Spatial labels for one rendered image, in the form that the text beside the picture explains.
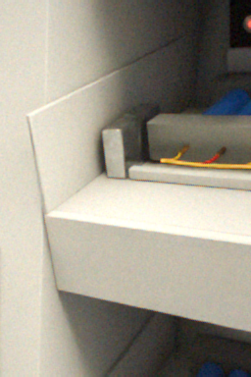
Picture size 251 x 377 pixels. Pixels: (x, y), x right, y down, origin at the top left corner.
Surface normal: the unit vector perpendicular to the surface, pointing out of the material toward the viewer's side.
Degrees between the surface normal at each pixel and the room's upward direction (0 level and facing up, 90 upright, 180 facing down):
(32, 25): 90
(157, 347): 90
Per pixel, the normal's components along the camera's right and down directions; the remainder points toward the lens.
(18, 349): -0.51, 0.15
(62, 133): 0.86, 0.13
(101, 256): -0.50, 0.45
